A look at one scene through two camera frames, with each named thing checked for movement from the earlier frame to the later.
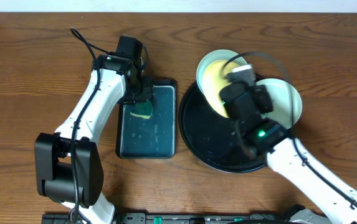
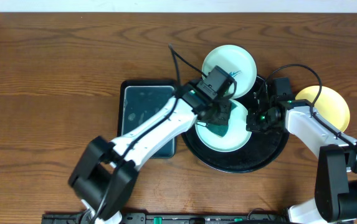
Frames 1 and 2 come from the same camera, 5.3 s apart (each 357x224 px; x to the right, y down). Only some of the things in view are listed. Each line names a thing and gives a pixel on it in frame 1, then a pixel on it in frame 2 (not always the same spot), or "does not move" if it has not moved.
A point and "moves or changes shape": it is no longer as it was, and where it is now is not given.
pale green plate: (286, 103) moves or changes shape
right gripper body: (263, 102) → (261, 122)
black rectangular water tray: (154, 138) does not move
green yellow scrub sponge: (144, 109) → (220, 129)
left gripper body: (144, 92) → (217, 115)
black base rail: (177, 218) does not move
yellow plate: (215, 79) moves or changes shape
